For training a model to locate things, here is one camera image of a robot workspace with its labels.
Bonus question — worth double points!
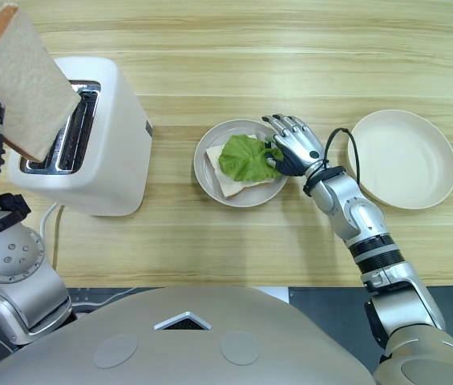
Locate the robot body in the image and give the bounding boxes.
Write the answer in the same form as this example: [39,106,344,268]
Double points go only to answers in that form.
[0,285,376,385]

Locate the white cord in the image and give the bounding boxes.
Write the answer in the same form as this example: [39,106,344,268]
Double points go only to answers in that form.
[38,202,65,270]

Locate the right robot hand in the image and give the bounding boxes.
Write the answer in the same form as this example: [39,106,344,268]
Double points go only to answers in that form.
[261,113,327,178]

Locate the grey plate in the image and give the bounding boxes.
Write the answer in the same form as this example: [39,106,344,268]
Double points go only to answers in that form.
[192,118,289,209]

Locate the black cable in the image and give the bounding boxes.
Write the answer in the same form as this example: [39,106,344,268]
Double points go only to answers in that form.
[303,128,362,197]

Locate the cream toaster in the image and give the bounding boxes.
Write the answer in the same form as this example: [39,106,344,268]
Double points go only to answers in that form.
[7,56,156,218]

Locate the bread slice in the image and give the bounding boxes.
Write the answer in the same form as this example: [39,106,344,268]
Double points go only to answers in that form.
[204,134,287,200]
[0,2,81,163]

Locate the cream plate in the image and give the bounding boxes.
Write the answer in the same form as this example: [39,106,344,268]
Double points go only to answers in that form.
[346,109,453,211]

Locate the green lettuce leaf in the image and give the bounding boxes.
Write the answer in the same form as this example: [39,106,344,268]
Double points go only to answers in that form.
[218,134,285,182]

